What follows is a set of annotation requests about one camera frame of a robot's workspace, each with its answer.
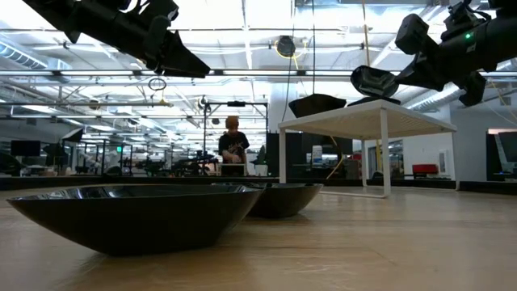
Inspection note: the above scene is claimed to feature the dark standing display panel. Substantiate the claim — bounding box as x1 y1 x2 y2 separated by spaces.
485 128 517 182

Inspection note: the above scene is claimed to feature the red tool cart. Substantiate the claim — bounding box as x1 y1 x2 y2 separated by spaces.
411 163 439 179

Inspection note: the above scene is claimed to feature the small plant in white pot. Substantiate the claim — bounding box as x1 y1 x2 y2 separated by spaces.
250 144 269 177

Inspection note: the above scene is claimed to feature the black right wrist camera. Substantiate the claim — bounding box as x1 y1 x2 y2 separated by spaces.
442 0 492 41

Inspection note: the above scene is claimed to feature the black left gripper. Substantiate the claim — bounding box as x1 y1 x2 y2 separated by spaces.
137 0 211 78

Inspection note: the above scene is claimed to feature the person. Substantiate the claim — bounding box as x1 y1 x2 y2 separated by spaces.
217 115 251 177

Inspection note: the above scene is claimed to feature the black equipment rack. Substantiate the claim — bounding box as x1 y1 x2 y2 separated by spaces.
265 131 355 179

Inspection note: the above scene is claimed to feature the black wavy square mini plate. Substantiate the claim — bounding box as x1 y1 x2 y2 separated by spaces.
288 93 348 120

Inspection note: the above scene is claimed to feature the black computer monitor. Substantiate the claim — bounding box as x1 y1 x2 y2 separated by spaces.
10 139 42 158

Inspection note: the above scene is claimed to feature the black gantry frame rig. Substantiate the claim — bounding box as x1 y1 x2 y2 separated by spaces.
203 99 269 162

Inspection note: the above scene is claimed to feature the yellow hanging cable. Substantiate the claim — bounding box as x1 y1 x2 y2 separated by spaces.
326 135 345 181

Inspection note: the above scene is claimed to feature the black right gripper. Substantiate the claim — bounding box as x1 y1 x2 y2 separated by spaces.
394 14 498 108

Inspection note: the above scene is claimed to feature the black hanging cable loop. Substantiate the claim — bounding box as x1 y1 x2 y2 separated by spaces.
147 76 167 92

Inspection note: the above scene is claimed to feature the white perforated metal shelf rack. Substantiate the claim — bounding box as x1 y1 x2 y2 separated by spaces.
277 99 460 199

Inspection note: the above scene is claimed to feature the black ceiling cable reel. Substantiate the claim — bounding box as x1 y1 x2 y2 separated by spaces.
275 35 298 58

